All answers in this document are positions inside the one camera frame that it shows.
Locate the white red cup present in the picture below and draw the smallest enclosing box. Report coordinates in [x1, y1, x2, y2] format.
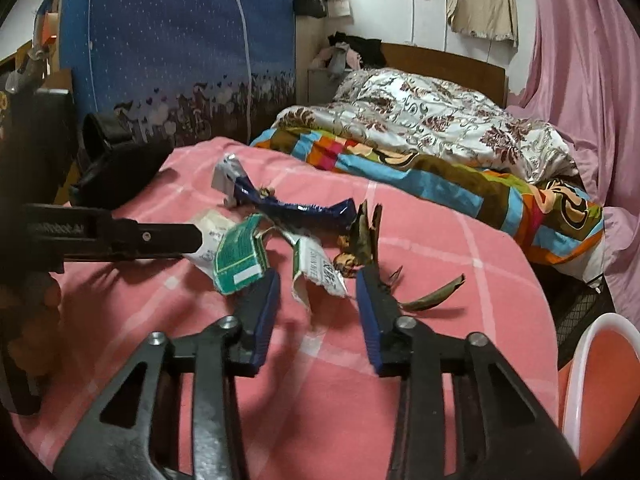
[562, 312, 640, 461]

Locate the white green sachet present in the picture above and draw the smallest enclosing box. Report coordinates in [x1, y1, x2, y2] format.
[292, 237, 348, 311]

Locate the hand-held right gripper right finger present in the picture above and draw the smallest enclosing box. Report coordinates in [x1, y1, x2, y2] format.
[354, 265, 583, 480]

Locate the grey nightstand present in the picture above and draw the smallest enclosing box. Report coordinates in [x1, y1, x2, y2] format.
[306, 67, 346, 106]

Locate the pink plaid blanket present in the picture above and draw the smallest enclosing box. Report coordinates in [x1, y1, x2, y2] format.
[10, 135, 561, 480]

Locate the white paper wrapper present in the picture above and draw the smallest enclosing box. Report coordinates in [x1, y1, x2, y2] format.
[182, 209, 236, 281]

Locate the black mesh basket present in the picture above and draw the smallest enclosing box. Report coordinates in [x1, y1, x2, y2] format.
[552, 275, 616, 371]

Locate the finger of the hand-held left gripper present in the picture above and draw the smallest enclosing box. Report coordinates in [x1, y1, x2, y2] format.
[110, 221, 207, 261]

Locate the beige hanging cloth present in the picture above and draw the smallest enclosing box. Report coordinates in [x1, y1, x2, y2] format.
[445, 0, 519, 48]

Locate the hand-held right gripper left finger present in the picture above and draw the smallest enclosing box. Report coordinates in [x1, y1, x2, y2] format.
[52, 269, 281, 480]

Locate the dark banana peel strip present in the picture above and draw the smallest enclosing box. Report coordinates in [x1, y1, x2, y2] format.
[400, 273, 467, 312]

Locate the pile of clothes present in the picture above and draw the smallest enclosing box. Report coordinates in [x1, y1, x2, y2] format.
[312, 31, 388, 71]

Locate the pink curtain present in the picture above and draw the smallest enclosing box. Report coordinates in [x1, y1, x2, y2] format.
[507, 0, 640, 331]

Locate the blue printed cloth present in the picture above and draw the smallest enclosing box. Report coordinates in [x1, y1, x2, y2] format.
[57, 0, 298, 146]

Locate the black cloth bag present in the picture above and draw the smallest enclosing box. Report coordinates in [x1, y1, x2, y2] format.
[70, 112, 176, 208]

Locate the dark banana peel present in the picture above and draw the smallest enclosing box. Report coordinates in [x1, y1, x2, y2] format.
[340, 200, 386, 261]

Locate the white floral quilt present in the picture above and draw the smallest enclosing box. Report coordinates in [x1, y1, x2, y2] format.
[272, 67, 581, 186]

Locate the brown cookie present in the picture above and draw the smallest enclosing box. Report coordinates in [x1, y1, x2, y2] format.
[332, 251, 362, 279]

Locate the colourful cartoon blanket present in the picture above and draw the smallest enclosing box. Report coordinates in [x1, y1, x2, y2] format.
[250, 127, 606, 266]

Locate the wooden headboard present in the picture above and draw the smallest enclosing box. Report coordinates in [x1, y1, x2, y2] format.
[380, 42, 508, 108]

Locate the green white wrapper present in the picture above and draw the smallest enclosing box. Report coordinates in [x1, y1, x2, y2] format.
[212, 212, 271, 295]

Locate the blue foil wrapper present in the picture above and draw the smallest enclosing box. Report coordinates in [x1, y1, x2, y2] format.
[240, 180, 357, 235]

